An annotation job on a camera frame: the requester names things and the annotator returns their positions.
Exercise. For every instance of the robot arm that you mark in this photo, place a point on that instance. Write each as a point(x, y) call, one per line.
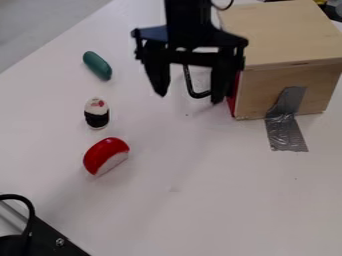
point(185, 13)

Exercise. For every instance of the toy sushi roll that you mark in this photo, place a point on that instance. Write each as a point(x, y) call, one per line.
point(96, 112)

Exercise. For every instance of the green toy pickle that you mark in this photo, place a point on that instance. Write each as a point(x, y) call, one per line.
point(97, 65)

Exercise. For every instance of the red toy sushi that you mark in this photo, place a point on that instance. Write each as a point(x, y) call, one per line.
point(105, 156)

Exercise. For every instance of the black metal bracket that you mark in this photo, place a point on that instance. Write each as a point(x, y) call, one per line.
point(49, 238)

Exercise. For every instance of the cabinet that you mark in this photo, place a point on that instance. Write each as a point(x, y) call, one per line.
point(285, 56)

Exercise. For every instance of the grey tape strip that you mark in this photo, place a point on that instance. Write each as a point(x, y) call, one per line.
point(285, 121)

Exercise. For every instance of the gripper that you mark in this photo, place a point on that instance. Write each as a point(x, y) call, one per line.
point(191, 41)

